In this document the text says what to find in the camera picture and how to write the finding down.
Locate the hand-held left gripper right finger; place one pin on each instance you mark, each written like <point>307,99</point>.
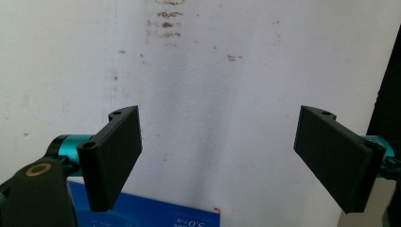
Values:
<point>337,160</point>

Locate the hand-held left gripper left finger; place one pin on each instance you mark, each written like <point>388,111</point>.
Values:
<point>110,164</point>

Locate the blue printed box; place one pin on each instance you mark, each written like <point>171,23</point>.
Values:
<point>151,211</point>

